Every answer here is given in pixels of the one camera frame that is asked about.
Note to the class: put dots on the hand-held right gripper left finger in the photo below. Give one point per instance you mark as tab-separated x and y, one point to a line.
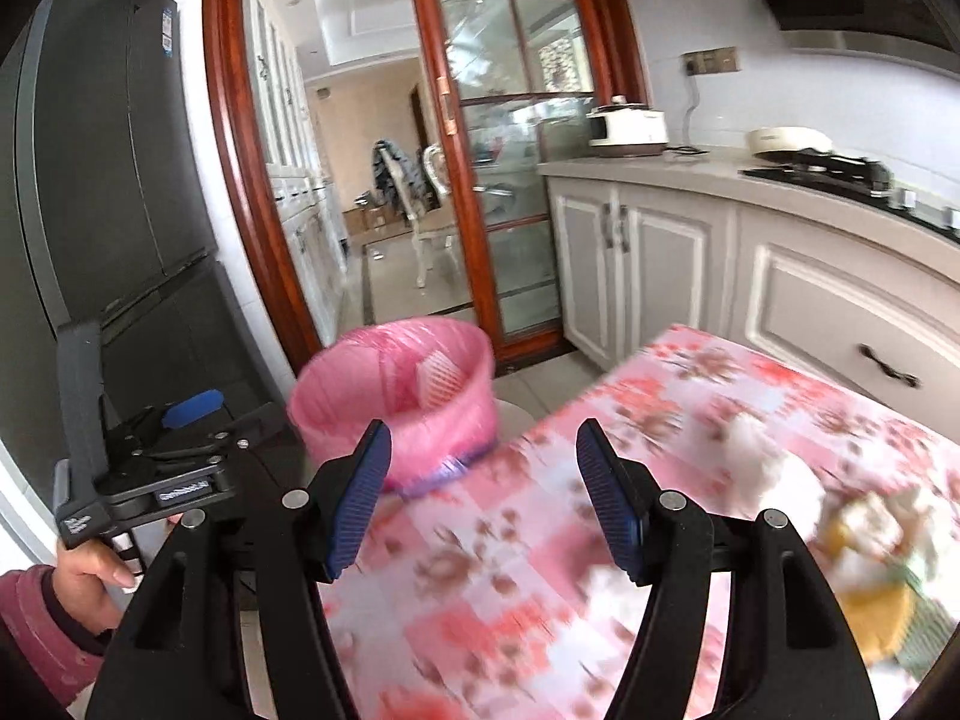
360	495

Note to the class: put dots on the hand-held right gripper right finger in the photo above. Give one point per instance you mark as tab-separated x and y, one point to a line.
607	510

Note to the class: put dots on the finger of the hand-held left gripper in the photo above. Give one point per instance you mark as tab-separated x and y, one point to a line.
191	409
240	431

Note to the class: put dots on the pink-lined trash bin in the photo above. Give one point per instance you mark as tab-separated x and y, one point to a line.
465	420

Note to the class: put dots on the pink fruit foam net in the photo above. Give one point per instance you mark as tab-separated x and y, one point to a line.
437	384

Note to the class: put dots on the green white foam net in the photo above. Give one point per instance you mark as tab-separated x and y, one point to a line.
930	622

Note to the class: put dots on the person's left forearm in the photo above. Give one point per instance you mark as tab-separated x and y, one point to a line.
37	630

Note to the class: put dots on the person's left hand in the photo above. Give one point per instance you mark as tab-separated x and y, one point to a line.
90	585

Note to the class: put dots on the pink floral tablecloth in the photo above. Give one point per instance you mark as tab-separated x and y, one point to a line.
525	615

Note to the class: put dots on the white hallway cabinets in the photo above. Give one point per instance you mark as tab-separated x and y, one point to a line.
300	202

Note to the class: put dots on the white two-door lower cabinet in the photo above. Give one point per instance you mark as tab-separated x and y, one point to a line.
645	270

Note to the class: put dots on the dark grey refrigerator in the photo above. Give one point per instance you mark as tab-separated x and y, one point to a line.
112	165

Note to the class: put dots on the white ornate dining chair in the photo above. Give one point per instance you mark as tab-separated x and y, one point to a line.
431	202

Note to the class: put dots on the patterned cloth on chair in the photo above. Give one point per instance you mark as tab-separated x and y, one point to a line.
388	172

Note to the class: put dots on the white cabinet drawer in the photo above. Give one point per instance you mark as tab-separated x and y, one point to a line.
825	300

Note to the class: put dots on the beige kitchen countertop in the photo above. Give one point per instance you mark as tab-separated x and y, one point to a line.
675	165

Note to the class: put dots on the white rice cooker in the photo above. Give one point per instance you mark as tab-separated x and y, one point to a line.
626	127

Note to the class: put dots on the wooden glass sliding door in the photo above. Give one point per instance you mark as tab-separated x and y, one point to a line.
495	127

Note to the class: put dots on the white electric pan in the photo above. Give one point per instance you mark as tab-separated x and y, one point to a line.
787	139

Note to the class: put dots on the black gas stove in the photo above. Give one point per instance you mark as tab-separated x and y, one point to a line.
847	172

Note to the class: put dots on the red wooden door frame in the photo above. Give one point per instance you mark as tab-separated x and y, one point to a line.
232	165

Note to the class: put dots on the gold wall outlet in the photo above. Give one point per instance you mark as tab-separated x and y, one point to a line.
711	60

